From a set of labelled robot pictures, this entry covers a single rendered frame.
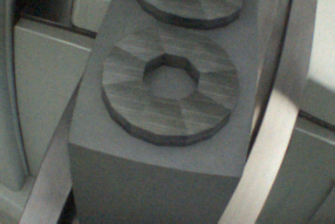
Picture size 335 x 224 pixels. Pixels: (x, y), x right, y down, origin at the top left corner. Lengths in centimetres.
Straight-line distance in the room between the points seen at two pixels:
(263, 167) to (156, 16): 23
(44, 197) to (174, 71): 22
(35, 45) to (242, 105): 65
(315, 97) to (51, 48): 43
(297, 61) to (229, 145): 33
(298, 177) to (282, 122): 42
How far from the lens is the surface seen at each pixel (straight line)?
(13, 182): 150
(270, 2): 86
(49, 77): 115
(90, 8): 100
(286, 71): 78
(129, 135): 48
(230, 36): 54
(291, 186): 117
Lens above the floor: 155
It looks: 53 degrees down
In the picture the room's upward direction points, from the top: 10 degrees clockwise
